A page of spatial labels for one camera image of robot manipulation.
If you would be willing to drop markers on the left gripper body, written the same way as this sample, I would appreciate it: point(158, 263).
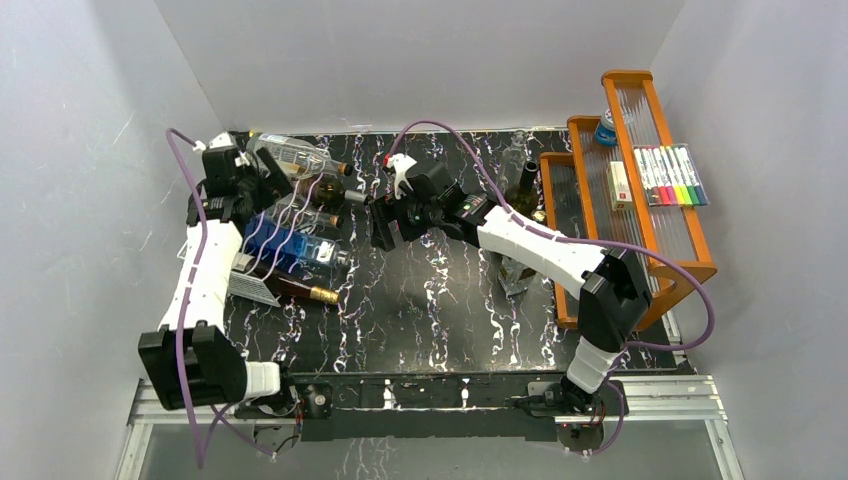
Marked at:
point(260, 191)

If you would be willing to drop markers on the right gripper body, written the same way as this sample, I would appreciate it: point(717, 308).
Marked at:
point(414, 219)

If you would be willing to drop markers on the dark green wine bottle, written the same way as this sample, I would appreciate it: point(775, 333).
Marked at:
point(522, 195)

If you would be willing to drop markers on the clear square liquor bottle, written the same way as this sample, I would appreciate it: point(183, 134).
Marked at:
point(514, 277)

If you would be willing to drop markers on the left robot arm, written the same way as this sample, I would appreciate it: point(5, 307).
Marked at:
point(188, 358)

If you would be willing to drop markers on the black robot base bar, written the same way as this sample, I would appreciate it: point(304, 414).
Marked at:
point(534, 406)

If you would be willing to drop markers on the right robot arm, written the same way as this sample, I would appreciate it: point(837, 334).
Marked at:
point(611, 289)

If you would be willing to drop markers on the clear round glass bottle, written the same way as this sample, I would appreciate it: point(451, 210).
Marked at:
point(298, 158)

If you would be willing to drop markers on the blue liquor bottle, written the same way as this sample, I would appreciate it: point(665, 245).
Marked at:
point(270, 243)

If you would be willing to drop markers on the dark silver-capped wine bottle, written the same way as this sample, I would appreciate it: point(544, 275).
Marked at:
point(328, 192)

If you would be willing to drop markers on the brown gold-capped bottle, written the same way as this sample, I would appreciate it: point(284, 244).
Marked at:
point(268, 285)

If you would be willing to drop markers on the blue white lidded jar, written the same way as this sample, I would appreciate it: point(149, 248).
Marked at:
point(605, 133)

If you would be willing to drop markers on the white red small box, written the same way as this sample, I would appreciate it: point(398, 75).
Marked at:
point(618, 187)

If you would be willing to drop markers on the orange wooden tiered shelf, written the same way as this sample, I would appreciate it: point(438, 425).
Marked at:
point(575, 184)

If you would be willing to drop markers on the coloured marker pen set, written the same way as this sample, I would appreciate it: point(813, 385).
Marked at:
point(669, 176)

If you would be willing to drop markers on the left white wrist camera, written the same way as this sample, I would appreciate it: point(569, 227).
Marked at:
point(223, 141)

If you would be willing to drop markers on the white wire wine rack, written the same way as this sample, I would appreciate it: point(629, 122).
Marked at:
point(220, 272)

